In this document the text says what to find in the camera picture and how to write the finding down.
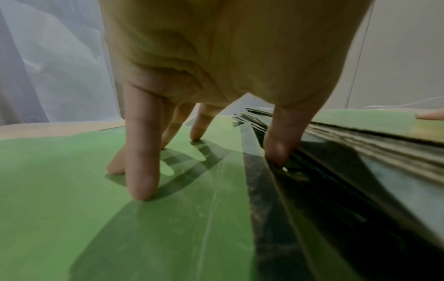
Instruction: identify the white cable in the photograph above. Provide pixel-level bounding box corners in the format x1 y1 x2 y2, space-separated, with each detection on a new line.
362 96 444 110

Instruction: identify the stack of green paper sheets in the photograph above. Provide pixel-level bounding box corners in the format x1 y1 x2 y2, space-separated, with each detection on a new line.
232 107 444 281

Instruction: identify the sheer white curtain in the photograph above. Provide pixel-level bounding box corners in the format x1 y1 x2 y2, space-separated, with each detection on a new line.
0 0 122 126

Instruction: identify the large green paper sheet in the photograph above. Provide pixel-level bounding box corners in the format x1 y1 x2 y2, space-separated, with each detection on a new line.
0 115 268 281

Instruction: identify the person's left hand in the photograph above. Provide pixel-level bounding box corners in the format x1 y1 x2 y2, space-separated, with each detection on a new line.
98 0 375 202

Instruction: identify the person's right hand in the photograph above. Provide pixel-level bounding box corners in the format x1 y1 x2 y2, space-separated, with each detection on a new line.
415 108 444 121

